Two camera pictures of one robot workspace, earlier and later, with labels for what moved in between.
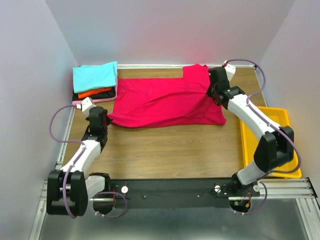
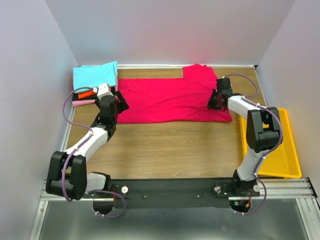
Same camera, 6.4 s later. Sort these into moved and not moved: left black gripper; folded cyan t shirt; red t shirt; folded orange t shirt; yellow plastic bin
Moved: left black gripper; red t shirt
Not moved: yellow plastic bin; folded cyan t shirt; folded orange t shirt
